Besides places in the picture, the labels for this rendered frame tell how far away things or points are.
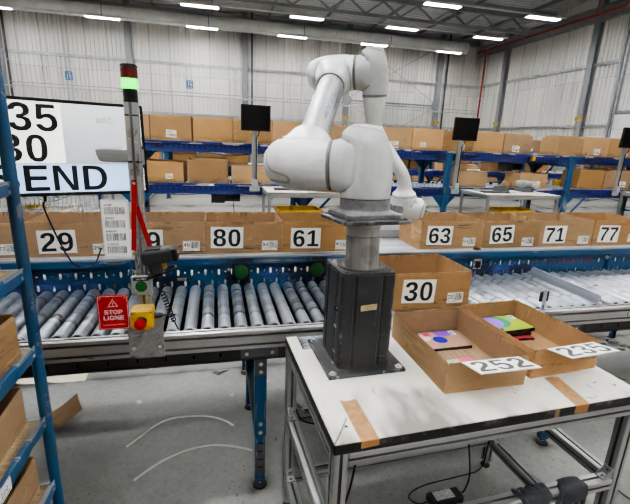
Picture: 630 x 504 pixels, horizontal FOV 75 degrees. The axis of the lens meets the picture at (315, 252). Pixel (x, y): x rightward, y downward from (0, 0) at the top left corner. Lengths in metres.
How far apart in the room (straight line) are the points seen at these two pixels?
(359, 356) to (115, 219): 0.92
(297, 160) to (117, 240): 0.67
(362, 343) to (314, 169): 0.56
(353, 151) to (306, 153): 0.14
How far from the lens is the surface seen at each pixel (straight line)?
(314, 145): 1.27
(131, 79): 1.49
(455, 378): 1.34
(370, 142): 1.22
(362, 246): 1.27
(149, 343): 1.65
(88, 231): 2.19
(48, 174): 1.59
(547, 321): 1.84
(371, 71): 1.78
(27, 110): 1.60
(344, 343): 1.33
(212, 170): 6.35
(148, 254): 1.47
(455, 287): 1.97
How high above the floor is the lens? 1.46
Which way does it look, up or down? 15 degrees down
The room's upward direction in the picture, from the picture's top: 2 degrees clockwise
